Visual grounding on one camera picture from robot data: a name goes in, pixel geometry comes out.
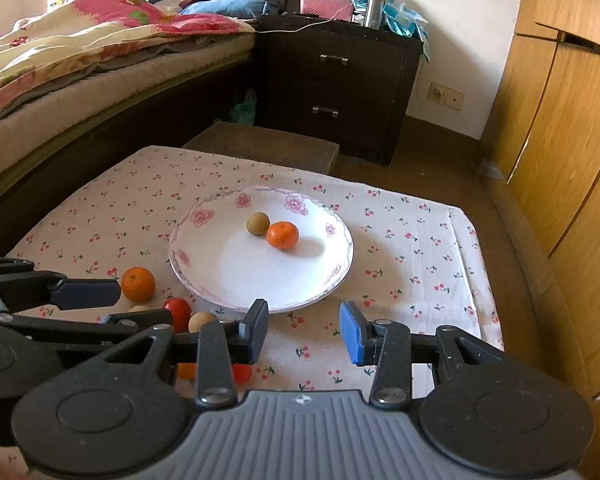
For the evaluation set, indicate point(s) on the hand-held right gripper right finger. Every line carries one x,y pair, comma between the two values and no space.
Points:
350,335

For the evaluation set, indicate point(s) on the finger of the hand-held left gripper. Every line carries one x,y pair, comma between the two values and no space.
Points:
87,293
140,320

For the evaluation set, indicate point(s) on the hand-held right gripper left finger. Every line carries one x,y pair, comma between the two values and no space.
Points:
257,332

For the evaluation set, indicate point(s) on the orange mandarin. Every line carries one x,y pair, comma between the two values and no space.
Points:
138,284
282,235

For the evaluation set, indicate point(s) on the red cherry tomato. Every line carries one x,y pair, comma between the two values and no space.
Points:
177,309
241,372

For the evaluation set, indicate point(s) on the orange-red cherry tomato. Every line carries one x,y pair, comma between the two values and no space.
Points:
186,370

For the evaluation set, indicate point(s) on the white floral plate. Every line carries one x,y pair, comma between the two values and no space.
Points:
230,270

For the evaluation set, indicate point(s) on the cherry print tablecloth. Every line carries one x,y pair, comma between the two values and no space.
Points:
420,260

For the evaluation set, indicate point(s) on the dark wooden bed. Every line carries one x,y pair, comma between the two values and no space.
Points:
130,125

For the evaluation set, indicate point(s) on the brown wooden stool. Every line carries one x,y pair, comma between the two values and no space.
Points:
260,145

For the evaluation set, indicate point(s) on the white paper scrap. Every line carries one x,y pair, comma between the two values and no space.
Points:
492,169

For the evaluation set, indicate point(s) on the green plastic bag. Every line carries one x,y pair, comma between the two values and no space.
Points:
244,109

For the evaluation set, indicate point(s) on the dark wooden nightstand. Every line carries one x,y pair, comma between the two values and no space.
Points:
360,100

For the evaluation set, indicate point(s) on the floral quilt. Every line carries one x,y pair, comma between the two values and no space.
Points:
80,35

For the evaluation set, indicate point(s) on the light wooden wardrobe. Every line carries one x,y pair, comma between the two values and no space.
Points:
570,135

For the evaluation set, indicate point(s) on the blue pillow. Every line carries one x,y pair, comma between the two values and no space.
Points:
225,7

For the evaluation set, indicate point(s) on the teal plastic bags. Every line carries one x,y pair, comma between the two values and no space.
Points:
405,20

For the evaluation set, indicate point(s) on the steel thermos bottle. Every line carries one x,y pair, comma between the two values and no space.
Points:
376,5

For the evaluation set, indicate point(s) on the pink plastic basket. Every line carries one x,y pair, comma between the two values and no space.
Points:
325,4

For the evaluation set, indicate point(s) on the wall socket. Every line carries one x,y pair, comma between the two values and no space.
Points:
447,95

